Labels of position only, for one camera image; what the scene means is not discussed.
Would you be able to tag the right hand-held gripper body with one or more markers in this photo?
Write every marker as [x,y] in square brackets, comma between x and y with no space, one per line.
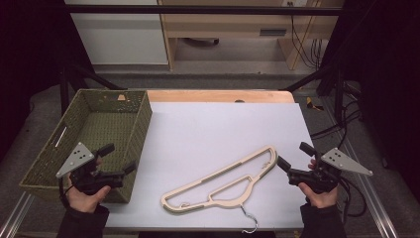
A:
[340,160]

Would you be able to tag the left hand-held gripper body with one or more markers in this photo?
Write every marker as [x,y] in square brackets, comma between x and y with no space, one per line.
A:
[77,157]

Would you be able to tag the green woven basket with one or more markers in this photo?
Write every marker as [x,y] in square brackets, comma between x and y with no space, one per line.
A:
[99,129]

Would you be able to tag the person's right hand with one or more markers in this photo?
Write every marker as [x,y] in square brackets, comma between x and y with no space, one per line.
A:
[320,200]

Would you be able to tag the person's left hand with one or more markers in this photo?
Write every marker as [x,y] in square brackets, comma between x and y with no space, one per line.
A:
[85,202]

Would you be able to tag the yellow and black tool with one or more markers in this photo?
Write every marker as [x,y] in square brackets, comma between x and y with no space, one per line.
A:
[310,104]

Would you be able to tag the black stand legs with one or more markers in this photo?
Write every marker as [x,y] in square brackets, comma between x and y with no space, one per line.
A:
[64,89]
[338,92]

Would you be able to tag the white sheet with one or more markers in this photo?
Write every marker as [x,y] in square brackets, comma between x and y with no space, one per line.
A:
[214,129]

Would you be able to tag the black curtain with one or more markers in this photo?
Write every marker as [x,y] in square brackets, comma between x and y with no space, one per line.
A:
[389,82]
[29,49]

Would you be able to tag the white cabinet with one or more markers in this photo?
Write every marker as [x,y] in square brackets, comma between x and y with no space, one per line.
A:
[122,39]

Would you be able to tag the wooden desk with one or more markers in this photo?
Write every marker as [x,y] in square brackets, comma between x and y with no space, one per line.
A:
[228,24]

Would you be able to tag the aluminium rail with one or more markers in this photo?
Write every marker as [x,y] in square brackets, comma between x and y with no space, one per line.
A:
[373,205]
[15,218]

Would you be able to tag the black horizontal frame bar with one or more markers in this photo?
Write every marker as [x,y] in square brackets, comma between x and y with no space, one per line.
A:
[198,9]

